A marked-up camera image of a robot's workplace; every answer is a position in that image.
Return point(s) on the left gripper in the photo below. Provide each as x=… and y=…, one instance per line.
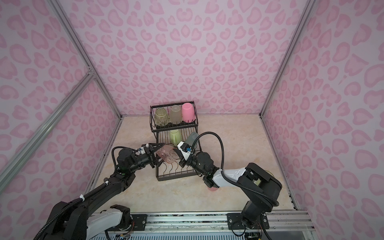
x=150, y=155

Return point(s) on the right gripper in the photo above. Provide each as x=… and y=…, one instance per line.
x=182, y=158

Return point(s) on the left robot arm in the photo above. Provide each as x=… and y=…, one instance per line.
x=67, y=221

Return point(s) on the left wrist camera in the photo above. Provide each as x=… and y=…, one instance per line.
x=185, y=149

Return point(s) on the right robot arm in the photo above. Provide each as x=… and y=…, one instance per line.
x=259, y=186

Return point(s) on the aluminium frame post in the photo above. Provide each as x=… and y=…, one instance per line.
x=297, y=34
x=79, y=46

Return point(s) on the aluminium frame post right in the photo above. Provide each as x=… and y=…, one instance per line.
x=297, y=34

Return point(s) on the pale green textured cup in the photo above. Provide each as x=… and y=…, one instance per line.
x=176, y=114

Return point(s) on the pink cup front right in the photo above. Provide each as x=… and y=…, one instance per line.
x=213, y=189

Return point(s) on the teal plastic cup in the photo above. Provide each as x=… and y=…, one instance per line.
x=191, y=138

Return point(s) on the aluminium frame diagonal bar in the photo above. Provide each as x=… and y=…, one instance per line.
x=21, y=157

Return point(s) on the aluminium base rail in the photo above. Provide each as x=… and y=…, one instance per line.
x=115, y=220

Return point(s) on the black wire dish rack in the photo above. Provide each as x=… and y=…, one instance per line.
x=173, y=171

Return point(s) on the clear pink plastic cup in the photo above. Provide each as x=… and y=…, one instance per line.
x=168, y=154

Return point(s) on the bright green plastic cup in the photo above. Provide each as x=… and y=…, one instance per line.
x=161, y=117

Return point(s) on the pale green mug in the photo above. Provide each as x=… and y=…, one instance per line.
x=175, y=137

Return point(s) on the aluminium frame post left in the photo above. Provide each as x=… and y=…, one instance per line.
x=79, y=46

